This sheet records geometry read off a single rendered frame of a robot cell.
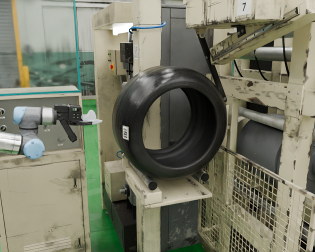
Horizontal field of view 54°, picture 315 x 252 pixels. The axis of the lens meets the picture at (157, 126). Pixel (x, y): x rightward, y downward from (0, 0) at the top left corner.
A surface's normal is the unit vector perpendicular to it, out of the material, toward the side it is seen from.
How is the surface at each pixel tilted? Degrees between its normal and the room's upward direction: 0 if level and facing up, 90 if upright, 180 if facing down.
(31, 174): 90
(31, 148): 90
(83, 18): 90
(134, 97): 65
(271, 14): 90
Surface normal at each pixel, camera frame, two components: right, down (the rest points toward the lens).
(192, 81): 0.38, 0.05
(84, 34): 0.27, 0.24
